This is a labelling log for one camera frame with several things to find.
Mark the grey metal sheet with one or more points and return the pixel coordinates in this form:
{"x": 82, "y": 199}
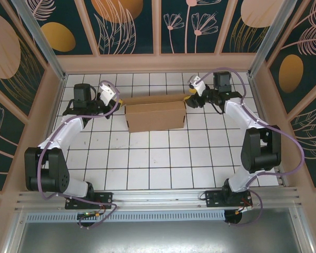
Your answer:
{"x": 158, "y": 237}

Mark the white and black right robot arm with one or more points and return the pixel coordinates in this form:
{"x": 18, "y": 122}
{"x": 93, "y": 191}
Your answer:
{"x": 260, "y": 153}

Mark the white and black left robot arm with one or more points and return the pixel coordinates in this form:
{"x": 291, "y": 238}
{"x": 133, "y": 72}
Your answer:
{"x": 60, "y": 134}

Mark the aluminium frame post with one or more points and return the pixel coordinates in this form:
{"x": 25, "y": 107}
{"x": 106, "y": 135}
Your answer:
{"x": 274, "y": 37}
{"x": 39, "y": 39}

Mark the aluminium table edge rail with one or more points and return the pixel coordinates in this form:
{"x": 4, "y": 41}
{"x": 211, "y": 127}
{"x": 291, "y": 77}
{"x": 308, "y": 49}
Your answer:
{"x": 158, "y": 197}

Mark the brown cardboard box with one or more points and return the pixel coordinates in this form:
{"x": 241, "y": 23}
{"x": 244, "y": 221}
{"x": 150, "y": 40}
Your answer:
{"x": 155, "y": 116}

